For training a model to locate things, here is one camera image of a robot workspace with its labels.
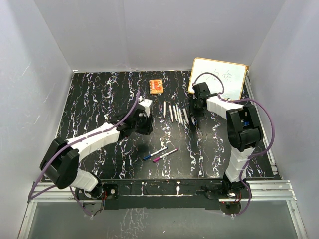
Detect light blue marker pen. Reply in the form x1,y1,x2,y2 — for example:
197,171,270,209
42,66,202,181
173,105,179,123

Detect aluminium rail frame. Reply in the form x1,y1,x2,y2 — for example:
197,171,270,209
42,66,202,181
18,178,308,239

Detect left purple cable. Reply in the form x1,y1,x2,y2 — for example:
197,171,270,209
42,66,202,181
29,89,142,217

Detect dark blue marker pen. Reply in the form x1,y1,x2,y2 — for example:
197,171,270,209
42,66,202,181
143,146,168,161

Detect dark green marker pen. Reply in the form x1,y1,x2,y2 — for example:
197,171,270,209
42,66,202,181
178,108,184,126

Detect magenta marker pen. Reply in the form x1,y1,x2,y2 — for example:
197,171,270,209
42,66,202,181
153,148,179,163

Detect yellow marker pen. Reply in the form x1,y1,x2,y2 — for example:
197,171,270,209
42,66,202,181
163,101,166,118

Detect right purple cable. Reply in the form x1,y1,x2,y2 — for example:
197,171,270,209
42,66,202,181
193,72,276,217

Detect white board orange frame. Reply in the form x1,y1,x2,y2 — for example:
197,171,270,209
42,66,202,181
188,57,247,100

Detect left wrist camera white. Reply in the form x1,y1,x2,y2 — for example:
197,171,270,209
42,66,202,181
139,98,153,117

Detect black base frame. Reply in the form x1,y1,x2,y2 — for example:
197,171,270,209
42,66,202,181
72,178,252,211

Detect purple cable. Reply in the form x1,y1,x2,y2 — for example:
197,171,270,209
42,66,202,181
29,89,142,217
193,72,276,217

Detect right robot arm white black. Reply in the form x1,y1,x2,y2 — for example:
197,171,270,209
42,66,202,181
189,83,263,198

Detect light green marker pen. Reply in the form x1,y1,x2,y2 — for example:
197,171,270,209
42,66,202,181
175,105,182,124

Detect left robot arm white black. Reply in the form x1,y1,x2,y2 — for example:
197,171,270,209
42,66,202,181
40,99,153,199

